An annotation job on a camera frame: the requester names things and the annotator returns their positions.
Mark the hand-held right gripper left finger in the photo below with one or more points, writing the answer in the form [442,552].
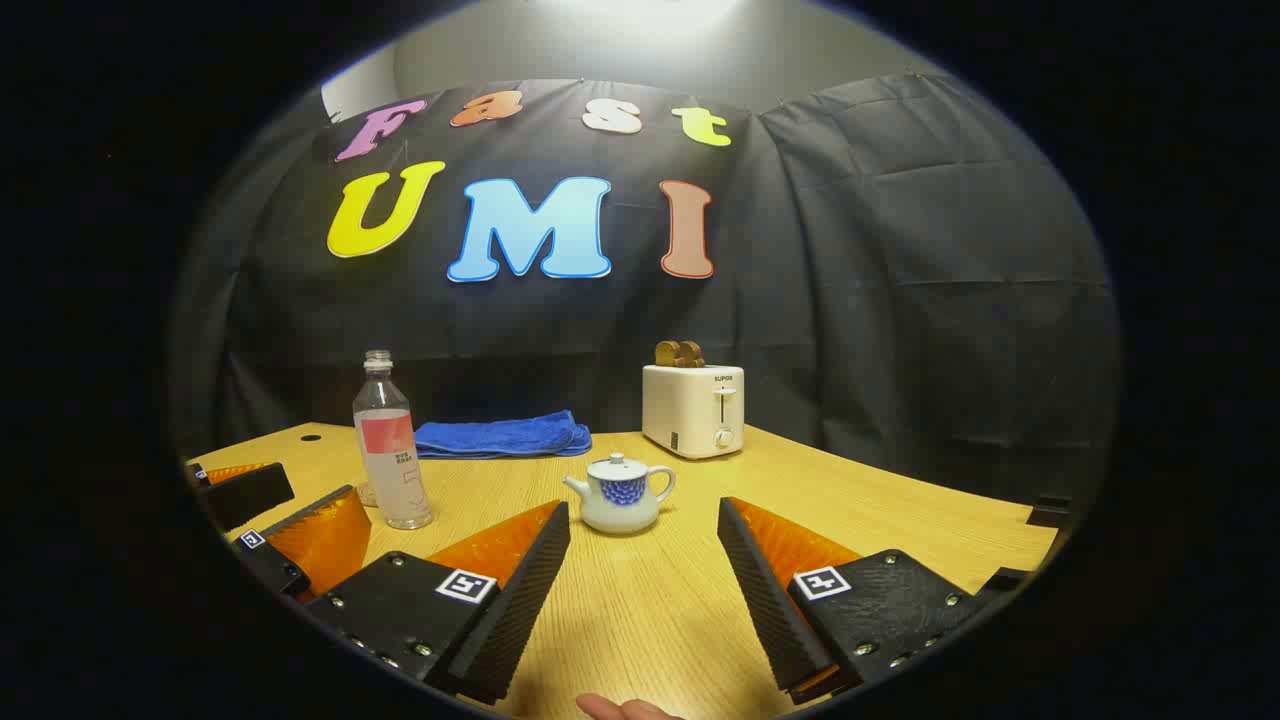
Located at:
[520,610]

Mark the ceiling light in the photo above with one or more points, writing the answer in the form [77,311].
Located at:
[640,10]

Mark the white blue-patterned teacup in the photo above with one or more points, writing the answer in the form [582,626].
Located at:
[620,508]

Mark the blue folded towel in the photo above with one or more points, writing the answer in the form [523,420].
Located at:
[500,438]

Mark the cream toaster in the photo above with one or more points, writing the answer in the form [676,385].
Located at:
[685,410]

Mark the black backdrop cloth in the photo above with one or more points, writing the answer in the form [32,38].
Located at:
[900,300]

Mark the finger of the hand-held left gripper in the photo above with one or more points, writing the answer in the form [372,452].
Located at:
[250,495]
[320,545]

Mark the clear plastic water bottle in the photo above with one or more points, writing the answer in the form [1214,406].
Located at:
[395,480]

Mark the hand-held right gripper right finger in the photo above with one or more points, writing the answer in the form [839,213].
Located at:
[770,610]

